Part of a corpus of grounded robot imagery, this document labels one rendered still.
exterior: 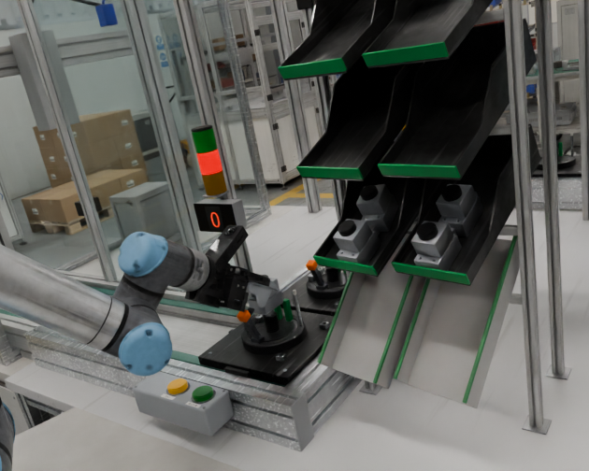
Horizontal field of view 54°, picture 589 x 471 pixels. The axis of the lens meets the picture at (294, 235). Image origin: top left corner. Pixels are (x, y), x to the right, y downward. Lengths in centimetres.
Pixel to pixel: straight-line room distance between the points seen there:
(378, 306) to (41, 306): 57
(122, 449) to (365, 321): 56
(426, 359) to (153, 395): 54
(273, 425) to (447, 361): 35
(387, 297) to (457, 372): 19
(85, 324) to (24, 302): 8
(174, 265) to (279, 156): 542
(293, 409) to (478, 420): 34
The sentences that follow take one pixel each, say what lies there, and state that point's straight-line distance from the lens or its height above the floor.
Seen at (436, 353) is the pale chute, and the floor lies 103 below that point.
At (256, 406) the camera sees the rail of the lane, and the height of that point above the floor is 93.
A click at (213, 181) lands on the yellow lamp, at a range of 135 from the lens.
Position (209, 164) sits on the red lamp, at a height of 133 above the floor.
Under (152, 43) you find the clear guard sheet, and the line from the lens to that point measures 145.
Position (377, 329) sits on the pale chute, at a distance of 106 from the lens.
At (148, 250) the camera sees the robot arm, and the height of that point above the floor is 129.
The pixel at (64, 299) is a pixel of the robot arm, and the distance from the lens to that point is 84.
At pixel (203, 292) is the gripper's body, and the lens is 107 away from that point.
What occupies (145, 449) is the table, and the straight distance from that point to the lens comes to 126.
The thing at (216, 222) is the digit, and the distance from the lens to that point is 137.
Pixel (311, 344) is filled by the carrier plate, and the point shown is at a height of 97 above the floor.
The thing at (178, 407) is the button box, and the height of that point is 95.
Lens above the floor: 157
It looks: 19 degrees down
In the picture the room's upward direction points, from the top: 11 degrees counter-clockwise
